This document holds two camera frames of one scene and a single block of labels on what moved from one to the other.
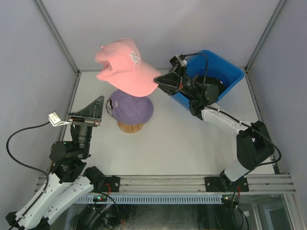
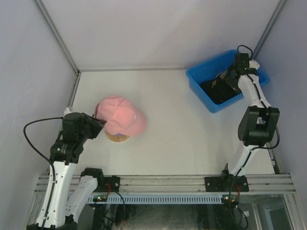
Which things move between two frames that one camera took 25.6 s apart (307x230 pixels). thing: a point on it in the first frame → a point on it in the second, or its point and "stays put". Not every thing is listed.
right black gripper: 176,78 → 228,78
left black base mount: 111,184 stays put
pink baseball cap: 130,75 → 123,117
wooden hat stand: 130,128 → 116,138
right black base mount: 223,184 stays put
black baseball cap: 206,79 → 218,90
